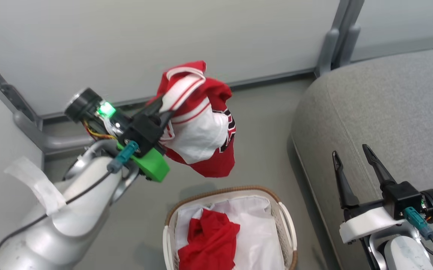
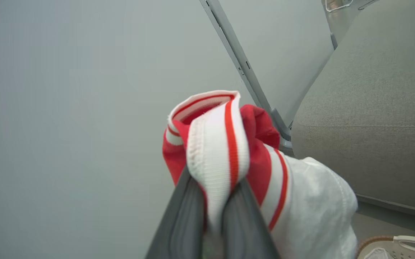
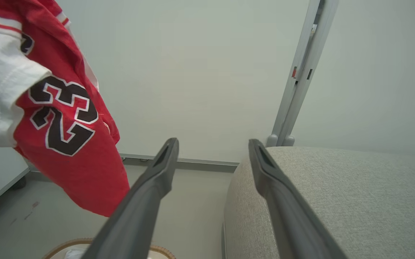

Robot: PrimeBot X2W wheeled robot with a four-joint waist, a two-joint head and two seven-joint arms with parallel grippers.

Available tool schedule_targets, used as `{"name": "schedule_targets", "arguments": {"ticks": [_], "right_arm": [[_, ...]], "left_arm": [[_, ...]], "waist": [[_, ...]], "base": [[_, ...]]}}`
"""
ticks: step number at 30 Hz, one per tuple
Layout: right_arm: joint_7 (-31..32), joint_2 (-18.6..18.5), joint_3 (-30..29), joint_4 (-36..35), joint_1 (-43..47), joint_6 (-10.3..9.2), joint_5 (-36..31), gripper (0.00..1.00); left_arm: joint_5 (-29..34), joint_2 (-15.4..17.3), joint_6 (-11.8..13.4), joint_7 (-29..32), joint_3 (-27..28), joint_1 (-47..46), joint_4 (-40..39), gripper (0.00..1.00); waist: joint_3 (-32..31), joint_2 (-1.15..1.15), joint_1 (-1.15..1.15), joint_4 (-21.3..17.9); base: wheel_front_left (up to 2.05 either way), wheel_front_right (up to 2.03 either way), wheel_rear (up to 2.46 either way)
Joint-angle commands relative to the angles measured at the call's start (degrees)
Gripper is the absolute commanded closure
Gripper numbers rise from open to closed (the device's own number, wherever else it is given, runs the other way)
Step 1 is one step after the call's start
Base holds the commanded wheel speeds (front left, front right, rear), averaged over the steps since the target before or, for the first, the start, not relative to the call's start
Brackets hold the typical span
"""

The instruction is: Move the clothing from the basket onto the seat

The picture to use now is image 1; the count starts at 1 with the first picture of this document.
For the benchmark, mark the grey partition foot bar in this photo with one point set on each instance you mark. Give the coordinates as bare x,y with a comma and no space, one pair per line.
51,141

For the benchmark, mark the white basket liner cloth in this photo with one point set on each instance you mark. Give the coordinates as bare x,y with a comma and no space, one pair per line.
257,232

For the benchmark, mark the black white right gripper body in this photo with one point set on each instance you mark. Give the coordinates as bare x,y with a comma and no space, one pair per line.
403,198

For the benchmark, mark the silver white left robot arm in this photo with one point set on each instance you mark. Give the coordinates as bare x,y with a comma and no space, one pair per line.
77,210

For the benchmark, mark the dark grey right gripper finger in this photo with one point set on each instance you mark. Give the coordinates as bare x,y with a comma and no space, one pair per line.
345,191
379,168

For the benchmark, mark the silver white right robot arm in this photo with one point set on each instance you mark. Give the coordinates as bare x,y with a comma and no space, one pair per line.
407,255

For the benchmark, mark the grey double partition frame post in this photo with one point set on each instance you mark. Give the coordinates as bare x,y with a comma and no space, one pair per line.
345,22

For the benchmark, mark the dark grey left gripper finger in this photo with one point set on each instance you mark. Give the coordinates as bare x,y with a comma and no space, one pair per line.
165,117
152,108

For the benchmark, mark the red white lettered jersey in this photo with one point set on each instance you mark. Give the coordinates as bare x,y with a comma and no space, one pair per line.
201,138

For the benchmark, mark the plain red garment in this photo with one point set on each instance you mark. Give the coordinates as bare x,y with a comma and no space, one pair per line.
210,240

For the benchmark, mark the grey slanted partition frame post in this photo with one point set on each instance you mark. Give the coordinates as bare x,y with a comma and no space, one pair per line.
6,90

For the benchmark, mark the white laundry basket brown rim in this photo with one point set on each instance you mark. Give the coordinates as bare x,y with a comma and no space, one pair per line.
285,225

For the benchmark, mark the grey partition bottom rail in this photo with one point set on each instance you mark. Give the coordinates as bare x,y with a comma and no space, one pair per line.
261,78

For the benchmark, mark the grey rounded post bracket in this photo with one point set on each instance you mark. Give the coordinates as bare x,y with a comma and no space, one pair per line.
328,52
348,45

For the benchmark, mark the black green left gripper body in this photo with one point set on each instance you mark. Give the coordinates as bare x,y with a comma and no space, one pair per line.
143,131

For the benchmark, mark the white tape strip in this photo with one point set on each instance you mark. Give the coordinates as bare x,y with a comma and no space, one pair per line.
40,183

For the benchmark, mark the grey fabric sofa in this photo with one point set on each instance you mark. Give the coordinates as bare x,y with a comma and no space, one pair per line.
385,108

